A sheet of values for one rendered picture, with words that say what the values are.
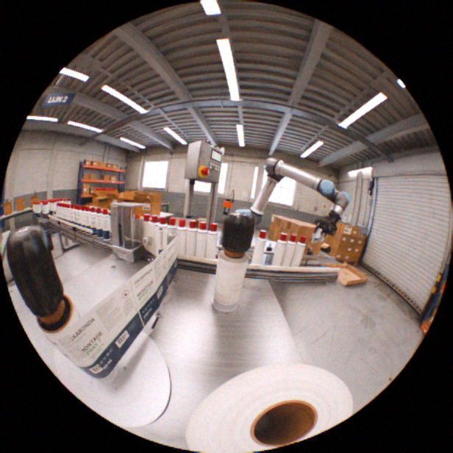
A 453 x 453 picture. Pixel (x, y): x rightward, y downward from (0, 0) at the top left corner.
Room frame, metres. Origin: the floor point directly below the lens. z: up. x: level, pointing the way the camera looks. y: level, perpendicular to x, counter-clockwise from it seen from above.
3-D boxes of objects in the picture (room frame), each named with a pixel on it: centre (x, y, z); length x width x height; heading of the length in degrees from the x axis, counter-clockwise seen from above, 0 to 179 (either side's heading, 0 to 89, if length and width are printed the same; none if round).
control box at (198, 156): (0.69, 0.16, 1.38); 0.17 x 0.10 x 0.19; 146
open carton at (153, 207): (1.97, 1.35, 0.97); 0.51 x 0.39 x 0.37; 178
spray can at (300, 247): (0.62, -0.42, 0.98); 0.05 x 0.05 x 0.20
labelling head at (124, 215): (0.51, 0.47, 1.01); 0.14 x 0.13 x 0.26; 91
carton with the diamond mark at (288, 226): (0.96, -0.62, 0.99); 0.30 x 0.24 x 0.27; 100
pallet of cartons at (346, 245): (3.01, -3.61, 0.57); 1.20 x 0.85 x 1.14; 85
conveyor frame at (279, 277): (0.61, 0.05, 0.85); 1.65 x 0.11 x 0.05; 91
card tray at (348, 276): (0.64, -0.94, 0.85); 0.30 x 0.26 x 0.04; 91
